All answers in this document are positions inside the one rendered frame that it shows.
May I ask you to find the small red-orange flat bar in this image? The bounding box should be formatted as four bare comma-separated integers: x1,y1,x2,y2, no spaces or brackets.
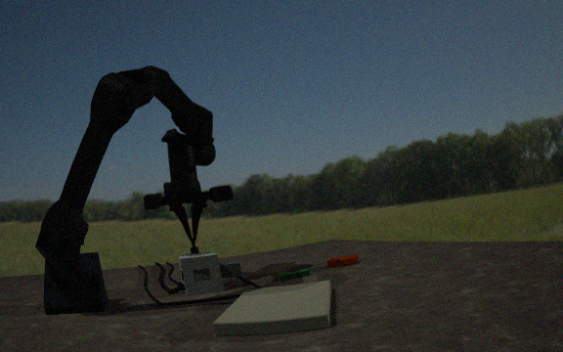
326,255,359,268

